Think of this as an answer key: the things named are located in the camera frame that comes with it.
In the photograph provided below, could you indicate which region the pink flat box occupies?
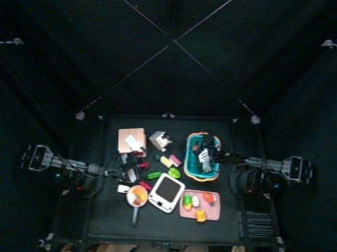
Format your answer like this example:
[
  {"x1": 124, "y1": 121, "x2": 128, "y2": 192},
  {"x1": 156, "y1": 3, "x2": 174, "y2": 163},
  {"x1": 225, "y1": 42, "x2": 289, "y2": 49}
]
[{"x1": 118, "y1": 127, "x2": 147, "y2": 155}]

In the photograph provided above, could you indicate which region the grey toy spatula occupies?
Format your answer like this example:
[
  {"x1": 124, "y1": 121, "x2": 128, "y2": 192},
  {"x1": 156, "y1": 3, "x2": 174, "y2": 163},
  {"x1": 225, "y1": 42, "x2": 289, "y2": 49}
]
[{"x1": 198, "y1": 149, "x2": 212, "y2": 174}]

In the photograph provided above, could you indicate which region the lime green toy vegetable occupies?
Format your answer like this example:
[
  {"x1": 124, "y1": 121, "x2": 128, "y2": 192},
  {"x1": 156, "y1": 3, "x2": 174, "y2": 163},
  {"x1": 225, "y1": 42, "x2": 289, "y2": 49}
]
[{"x1": 167, "y1": 166, "x2": 183, "y2": 180}]

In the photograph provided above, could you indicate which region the toy frying pan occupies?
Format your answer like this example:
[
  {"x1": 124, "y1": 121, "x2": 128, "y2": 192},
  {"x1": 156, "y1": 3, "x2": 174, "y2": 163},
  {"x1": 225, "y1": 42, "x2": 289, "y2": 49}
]
[{"x1": 126, "y1": 184, "x2": 150, "y2": 227}]

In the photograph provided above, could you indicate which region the pink toy tray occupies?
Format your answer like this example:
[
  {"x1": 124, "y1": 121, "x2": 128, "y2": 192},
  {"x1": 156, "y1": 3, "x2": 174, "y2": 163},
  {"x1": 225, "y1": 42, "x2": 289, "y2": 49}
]
[{"x1": 178, "y1": 188, "x2": 222, "y2": 221}]

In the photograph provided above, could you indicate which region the yellow toy block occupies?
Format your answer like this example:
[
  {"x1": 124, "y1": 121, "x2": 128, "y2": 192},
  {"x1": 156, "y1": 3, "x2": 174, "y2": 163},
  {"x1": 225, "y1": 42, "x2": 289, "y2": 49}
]
[{"x1": 159, "y1": 156, "x2": 174, "y2": 168}]

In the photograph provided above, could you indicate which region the pink toy block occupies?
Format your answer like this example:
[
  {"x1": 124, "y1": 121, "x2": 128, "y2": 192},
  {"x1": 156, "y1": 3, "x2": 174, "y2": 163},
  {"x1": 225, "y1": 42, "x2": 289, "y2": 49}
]
[{"x1": 168, "y1": 154, "x2": 183, "y2": 167}]

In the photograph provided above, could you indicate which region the white brown toy box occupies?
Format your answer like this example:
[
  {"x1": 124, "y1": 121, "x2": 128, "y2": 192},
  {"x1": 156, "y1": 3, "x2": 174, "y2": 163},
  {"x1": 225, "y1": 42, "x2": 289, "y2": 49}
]
[{"x1": 147, "y1": 130, "x2": 174, "y2": 153}]

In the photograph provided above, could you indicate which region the green yellow toy corn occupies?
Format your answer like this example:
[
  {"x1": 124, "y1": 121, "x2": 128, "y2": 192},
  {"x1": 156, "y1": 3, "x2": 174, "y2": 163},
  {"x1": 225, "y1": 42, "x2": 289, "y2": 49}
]
[{"x1": 182, "y1": 194, "x2": 194, "y2": 212}]

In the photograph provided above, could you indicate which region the yellow toy food piece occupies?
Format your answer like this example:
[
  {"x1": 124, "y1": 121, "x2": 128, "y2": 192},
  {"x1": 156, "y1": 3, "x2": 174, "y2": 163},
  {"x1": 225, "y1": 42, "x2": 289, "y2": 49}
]
[{"x1": 195, "y1": 209, "x2": 208, "y2": 223}]

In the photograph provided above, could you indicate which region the orange toy carrot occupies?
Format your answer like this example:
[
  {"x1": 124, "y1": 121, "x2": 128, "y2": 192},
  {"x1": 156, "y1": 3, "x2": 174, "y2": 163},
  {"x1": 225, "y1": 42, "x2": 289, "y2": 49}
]
[{"x1": 202, "y1": 191, "x2": 216, "y2": 206}]

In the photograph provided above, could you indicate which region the teal basket orange rim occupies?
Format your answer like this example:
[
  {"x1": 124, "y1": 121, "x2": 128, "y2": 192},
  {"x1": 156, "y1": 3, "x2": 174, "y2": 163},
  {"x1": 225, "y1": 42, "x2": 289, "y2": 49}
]
[{"x1": 182, "y1": 131, "x2": 222, "y2": 183}]

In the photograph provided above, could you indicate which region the white card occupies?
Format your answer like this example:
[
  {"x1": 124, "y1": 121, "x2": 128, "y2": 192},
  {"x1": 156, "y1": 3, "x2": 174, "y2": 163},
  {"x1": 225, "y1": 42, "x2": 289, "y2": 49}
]
[{"x1": 124, "y1": 134, "x2": 143, "y2": 152}]

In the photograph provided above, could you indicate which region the white toy kitchen scale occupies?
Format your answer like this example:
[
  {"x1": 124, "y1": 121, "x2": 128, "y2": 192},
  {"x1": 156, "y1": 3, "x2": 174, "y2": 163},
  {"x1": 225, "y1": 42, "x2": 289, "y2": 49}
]
[{"x1": 147, "y1": 172, "x2": 187, "y2": 215}]

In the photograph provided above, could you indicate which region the green toy pepper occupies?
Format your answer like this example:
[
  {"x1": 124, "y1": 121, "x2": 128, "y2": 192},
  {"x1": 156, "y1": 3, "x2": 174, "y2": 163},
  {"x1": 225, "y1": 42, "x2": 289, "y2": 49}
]
[{"x1": 146, "y1": 170, "x2": 164, "y2": 181}]

